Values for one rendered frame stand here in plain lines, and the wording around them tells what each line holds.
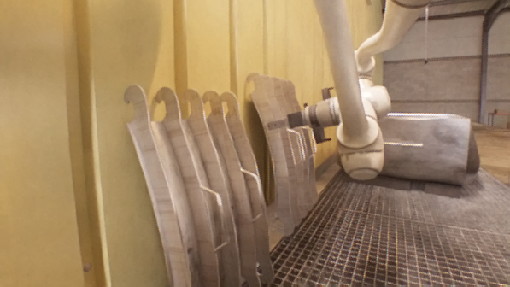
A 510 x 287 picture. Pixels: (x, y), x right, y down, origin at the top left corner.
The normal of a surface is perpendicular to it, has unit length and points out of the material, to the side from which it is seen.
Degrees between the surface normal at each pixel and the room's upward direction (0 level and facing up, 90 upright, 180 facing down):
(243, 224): 90
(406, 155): 88
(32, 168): 90
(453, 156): 90
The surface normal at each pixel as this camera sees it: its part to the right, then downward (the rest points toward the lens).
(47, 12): 0.88, 0.04
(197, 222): -0.49, 0.08
